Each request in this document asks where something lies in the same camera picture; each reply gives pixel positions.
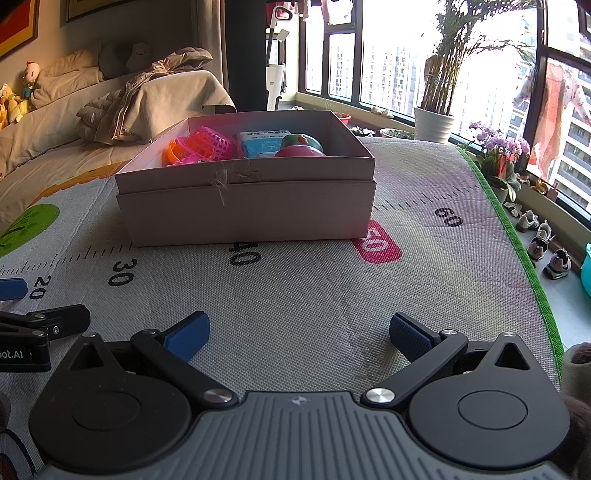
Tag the white stick vacuum cleaner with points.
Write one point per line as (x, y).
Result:
(276, 78)

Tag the low plant dish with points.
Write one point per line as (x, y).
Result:
(397, 134)

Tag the pink plastic toy basket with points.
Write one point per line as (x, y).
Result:
(210, 143)

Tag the purple orchid plant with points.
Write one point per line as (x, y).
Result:
(501, 147)

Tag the white plant pot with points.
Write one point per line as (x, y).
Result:
(434, 125)

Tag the framed wall picture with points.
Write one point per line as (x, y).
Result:
(16, 23)
(92, 8)

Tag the pink hanging garment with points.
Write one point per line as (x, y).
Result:
(556, 115)

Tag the printed play mat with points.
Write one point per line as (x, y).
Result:
(300, 295)

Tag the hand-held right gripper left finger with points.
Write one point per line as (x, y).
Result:
(187, 334)

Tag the pink haired doll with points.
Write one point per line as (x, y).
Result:
(30, 76)

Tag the blue tissue packet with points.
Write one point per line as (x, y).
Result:
(258, 143)

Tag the beige curtain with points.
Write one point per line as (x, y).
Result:
(210, 37)

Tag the beige covered sofa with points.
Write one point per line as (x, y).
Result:
(55, 152)

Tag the grey brown jacket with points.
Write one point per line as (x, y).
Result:
(120, 110)

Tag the cream pillow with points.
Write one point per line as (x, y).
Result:
(64, 76)

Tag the teal container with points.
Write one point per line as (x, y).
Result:
(587, 270)

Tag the teal round toy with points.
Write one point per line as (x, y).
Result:
(302, 140)

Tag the hanging laundry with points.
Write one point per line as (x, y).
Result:
(323, 9)

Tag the yellow plush toy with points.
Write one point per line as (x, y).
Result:
(11, 108)

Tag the black framed window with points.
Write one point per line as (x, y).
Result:
(392, 69)

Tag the small sneaker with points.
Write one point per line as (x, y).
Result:
(537, 250)
(543, 230)
(527, 221)
(557, 265)

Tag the orange plastic toy basket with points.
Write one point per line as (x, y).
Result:
(178, 148)

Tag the pink scalloped toy plate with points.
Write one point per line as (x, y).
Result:
(182, 160)

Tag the beige cardboard box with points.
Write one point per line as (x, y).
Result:
(254, 212)

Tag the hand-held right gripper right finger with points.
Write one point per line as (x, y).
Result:
(411, 334)

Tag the tall palm plant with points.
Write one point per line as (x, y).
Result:
(452, 50)

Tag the grey brown cloth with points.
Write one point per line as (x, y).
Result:
(577, 415)

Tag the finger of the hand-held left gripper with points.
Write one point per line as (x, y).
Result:
(13, 290)
(64, 317)

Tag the small grass pot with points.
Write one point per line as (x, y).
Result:
(342, 119)

